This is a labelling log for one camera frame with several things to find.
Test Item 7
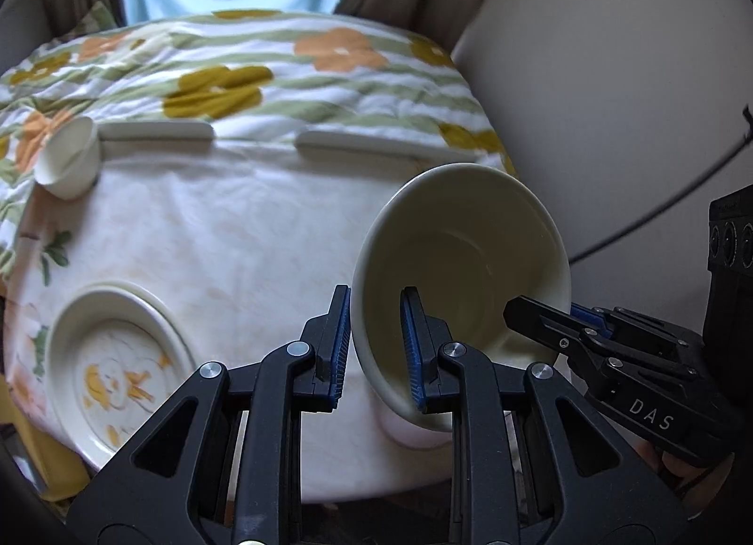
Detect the floral cream plate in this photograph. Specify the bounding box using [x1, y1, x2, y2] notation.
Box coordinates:
[44, 283, 198, 472]

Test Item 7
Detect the black cable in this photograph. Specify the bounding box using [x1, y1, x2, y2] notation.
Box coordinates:
[569, 104, 753, 264]

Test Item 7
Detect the white floral tablecloth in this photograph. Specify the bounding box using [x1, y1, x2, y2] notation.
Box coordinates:
[0, 133, 519, 505]

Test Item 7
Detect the floral striped blanket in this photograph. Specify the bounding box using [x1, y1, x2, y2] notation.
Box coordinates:
[0, 9, 519, 281]

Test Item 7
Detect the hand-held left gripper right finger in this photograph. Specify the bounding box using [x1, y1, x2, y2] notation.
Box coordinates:
[400, 288, 689, 545]

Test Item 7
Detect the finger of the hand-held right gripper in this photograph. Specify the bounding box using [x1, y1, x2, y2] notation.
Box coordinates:
[504, 295, 620, 373]
[568, 304, 705, 359]

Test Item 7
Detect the green striped pillow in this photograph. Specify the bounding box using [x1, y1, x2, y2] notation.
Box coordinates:
[59, 0, 127, 45]

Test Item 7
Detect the person's right hand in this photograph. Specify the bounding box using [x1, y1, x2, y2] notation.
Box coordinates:
[638, 440, 739, 522]

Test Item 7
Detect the cream round bowl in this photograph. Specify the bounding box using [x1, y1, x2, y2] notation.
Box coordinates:
[351, 164, 573, 449]

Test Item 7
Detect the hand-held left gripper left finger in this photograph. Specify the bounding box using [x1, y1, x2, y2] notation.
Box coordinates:
[66, 285, 354, 545]

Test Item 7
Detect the small white bowl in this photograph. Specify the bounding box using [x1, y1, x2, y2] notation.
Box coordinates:
[34, 115, 102, 200]

